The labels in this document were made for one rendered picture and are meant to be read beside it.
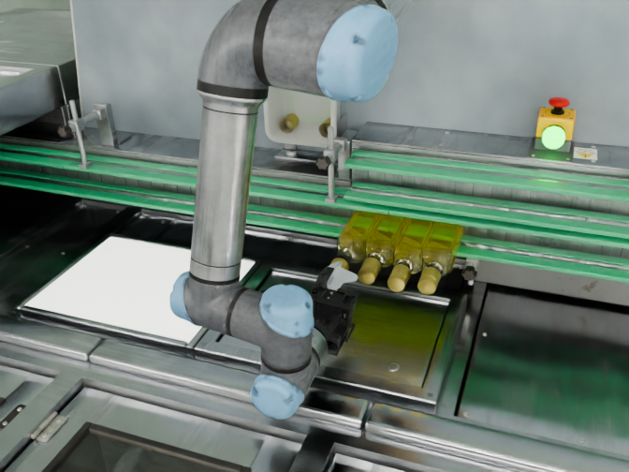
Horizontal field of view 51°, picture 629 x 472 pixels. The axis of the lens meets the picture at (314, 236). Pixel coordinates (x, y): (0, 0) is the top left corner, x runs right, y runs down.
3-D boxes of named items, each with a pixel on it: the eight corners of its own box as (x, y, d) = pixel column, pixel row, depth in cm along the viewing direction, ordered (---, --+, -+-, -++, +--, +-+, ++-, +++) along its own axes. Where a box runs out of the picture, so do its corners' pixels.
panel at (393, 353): (110, 242, 170) (16, 317, 142) (109, 231, 168) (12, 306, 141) (466, 305, 142) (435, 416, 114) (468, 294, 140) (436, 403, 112)
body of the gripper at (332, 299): (357, 324, 120) (335, 366, 110) (312, 312, 122) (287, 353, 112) (359, 289, 116) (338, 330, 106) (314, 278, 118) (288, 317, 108)
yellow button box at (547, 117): (535, 137, 142) (533, 149, 136) (541, 103, 139) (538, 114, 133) (570, 140, 140) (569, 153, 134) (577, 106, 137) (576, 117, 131)
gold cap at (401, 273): (392, 278, 128) (386, 290, 125) (392, 262, 126) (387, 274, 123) (410, 281, 127) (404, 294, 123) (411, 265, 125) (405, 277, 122)
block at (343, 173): (344, 167, 155) (334, 179, 149) (343, 128, 150) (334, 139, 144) (358, 169, 154) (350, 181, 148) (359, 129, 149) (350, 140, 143)
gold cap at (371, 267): (363, 272, 130) (357, 283, 126) (363, 256, 128) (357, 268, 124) (381, 274, 129) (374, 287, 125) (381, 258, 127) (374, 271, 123)
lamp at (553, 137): (540, 144, 135) (539, 150, 133) (544, 123, 133) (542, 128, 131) (563, 146, 134) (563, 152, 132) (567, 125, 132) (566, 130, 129)
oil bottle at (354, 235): (363, 217, 152) (333, 264, 134) (364, 195, 149) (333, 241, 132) (387, 220, 150) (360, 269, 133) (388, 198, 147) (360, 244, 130)
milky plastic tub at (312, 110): (279, 128, 163) (265, 141, 156) (274, 36, 152) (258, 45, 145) (347, 136, 157) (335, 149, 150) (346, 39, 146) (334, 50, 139)
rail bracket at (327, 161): (335, 186, 150) (316, 211, 140) (334, 115, 142) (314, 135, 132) (347, 188, 149) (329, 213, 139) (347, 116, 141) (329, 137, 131)
